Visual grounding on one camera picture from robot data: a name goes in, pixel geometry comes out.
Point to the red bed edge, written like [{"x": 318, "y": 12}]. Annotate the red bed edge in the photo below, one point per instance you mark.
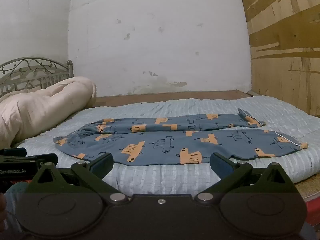
[{"x": 314, "y": 212}]

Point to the grey metal headboard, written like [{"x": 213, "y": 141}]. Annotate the grey metal headboard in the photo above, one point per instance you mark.
[{"x": 32, "y": 73}]

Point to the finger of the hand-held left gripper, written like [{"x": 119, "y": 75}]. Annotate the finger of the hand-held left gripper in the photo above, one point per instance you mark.
[
  {"x": 12, "y": 151},
  {"x": 42, "y": 158}
]

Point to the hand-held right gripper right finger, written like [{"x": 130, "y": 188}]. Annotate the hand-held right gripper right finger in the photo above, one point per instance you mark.
[{"x": 220, "y": 163}]

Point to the person's leg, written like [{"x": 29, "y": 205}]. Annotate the person's leg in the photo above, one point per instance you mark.
[{"x": 15, "y": 190}]

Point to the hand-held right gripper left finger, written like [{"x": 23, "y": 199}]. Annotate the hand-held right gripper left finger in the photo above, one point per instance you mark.
[{"x": 103, "y": 162}]

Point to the plywood panel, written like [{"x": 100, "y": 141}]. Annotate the plywood panel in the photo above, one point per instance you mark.
[{"x": 287, "y": 50}]

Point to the brown wooden bed board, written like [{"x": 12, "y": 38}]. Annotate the brown wooden bed board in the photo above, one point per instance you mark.
[{"x": 175, "y": 95}]

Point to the blue truck print pants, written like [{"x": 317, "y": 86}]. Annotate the blue truck print pants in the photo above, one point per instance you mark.
[{"x": 160, "y": 142}]

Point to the cream rolled duvet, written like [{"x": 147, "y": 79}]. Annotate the cream rolled duvet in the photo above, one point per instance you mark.
[{"x": 42, "y": 107}]

